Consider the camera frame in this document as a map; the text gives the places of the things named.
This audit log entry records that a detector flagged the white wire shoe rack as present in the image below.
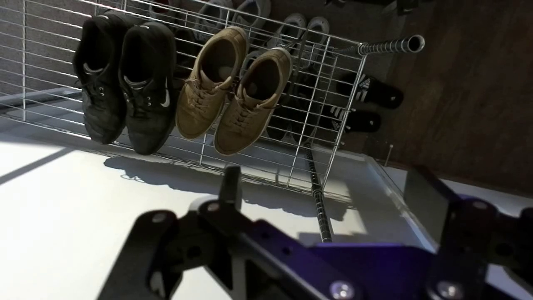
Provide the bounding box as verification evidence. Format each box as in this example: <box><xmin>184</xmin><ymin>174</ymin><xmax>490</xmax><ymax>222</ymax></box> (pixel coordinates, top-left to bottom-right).
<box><xmin>0</xmin><ymin>0</ymin><xmax>372</xmax><ymax>194</ymax></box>

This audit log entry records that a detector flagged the black sneaker white swoosh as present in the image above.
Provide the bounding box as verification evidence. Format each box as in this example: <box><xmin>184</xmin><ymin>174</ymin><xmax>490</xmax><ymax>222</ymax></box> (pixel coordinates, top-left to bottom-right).
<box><xmin>117</xmin><ymin>22</ymin><xmax>180</xmax><ymax>157</ymax></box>

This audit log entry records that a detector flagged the black white-striped slide sandal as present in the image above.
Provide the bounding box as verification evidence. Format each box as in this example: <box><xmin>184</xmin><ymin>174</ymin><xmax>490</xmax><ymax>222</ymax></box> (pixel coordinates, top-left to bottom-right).
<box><xmin>328</xmin><ymin>106</ymin><xmax>383</xmax><ymax>136</ymax></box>
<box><xmin>338</xmin><ymin>74</ymin><xmax>405</xmax><ymax>111</ymax></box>

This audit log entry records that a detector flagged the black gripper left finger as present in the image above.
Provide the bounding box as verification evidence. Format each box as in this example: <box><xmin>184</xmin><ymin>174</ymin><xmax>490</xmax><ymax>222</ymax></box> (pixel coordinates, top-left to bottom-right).
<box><xmin>97</xmin><ymin>166</ymin><xmax>335</xmax><ymax>300</ymax></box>

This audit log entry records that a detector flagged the plain black sneaker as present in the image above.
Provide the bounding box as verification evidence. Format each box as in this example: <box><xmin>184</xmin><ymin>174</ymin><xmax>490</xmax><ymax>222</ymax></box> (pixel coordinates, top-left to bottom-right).
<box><xmin>72</xmin><ymin>16</ymin><xmax>134</xmax><ymax>147</ymax></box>

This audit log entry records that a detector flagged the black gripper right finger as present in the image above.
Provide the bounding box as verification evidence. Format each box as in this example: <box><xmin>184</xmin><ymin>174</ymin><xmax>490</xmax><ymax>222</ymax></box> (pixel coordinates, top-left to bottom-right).
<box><xmin>405</xmin><ymin>166</ymin><xmax>533</xmax><ymax>300</ymax></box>

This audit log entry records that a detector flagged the grey white sneaker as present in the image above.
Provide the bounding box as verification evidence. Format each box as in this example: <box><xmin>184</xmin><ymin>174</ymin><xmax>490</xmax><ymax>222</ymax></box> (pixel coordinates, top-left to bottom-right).
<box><xmin>232</xmin><ymin>0</ymin><xmax>273</xmax><ymax>29</ymax></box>
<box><xmin>273</xmin><ymin>12</ymin><xmax>308</xmax><ymax>51</ymax></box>
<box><xmin>305</xmin><ymin>16</ymin><xmax>333</xmax><ymax>57</ymax></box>

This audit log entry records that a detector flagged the tan suede shoe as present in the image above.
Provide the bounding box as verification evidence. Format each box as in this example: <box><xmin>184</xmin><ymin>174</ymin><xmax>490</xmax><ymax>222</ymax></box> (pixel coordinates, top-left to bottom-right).
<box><xmin>175</xmin><ymin>26</ymin><xmax>250</xmax><ymax>141</ymax></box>
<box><xmin>214</xmin><ymin>47</ymin><xmax>295</xmax><ymax>157</ymax></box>

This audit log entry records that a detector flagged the chrome ridged rack pole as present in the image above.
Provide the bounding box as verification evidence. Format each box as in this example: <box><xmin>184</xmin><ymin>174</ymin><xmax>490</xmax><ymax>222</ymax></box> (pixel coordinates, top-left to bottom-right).
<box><xmin>307</xmin><ymin>146</ymin><xmax>335</xmax><ymax>244</ymax></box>
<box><xmin>357</xmin><ymin>34</ymin><xmax>428</xmax><ymax>59</ymax></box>

